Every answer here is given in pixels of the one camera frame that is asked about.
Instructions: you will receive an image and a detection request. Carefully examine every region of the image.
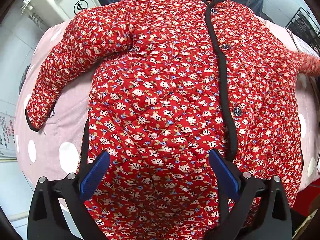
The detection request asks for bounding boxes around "white medical machine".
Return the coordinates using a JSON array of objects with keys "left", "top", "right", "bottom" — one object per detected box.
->
[{"left": 21, "top": 0, "right": 100, "bottom": 31}]

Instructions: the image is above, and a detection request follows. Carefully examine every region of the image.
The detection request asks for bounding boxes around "black wire rack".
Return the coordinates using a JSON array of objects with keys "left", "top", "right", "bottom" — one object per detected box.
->
[{"left": 285, "top": 7, "right": 319, "bottom": 55}]

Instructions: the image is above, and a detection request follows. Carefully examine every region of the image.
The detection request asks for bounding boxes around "pink polka dot bedsheet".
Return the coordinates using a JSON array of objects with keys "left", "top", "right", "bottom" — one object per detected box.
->
[{"left": 13, "top": 15, "right": 320, "bottom": 221}]

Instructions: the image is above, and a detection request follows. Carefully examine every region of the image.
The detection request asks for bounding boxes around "red floral quilted jacket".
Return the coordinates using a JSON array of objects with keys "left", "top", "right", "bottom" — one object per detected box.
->
[{"left": 25, "top": 0, "right": 319, "bottom": 239}]

